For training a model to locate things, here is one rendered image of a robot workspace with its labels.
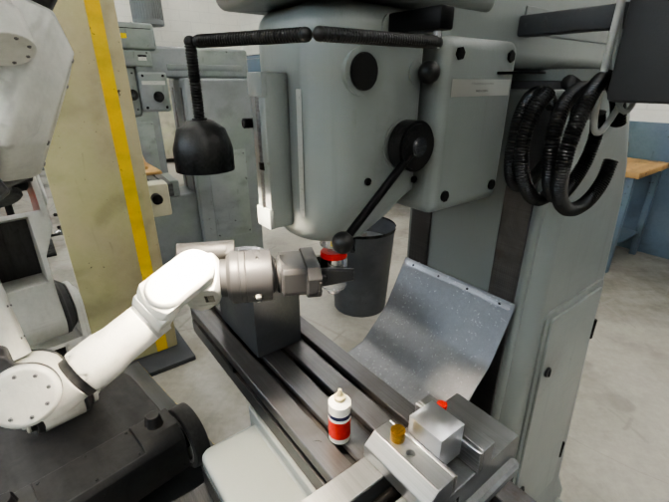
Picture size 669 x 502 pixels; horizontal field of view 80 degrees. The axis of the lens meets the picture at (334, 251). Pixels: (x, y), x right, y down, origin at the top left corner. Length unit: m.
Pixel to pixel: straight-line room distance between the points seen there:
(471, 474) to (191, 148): 0.59
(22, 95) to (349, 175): 0.48
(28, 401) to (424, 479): 0.51
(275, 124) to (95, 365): 0.41
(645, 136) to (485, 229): 3.91
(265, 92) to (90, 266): 1.94
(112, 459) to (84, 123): 1.49
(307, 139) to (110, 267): 1.96
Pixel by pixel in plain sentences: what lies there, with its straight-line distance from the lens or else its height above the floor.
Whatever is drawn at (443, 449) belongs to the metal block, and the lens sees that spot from 0.64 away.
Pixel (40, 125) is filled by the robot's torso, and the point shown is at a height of 1.48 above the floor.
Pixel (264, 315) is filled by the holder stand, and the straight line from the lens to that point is 0.93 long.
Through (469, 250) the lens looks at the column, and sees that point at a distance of 0.97.
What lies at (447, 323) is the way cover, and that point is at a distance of 1.00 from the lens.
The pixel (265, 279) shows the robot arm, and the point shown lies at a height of 1.25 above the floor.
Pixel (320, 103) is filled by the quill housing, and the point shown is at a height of 1.51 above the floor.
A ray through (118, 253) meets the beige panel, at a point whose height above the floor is 0.70.
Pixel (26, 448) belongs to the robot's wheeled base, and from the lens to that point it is 1.55.
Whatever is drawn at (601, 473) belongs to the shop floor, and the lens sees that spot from 2.26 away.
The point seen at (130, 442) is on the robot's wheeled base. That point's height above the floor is 0.59.
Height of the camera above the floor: 1.54
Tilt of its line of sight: 23 degrees down
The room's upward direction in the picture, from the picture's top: straight up
